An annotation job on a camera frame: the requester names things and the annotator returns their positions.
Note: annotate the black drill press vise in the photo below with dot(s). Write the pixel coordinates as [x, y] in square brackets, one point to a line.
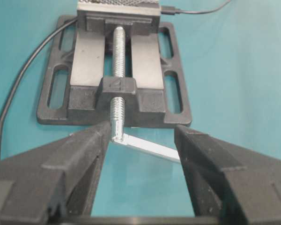
[124, 66]

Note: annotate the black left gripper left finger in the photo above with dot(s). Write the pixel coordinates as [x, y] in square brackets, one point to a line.
[55, 180]

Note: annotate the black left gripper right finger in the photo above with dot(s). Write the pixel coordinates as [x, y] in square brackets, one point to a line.
[227, 183]

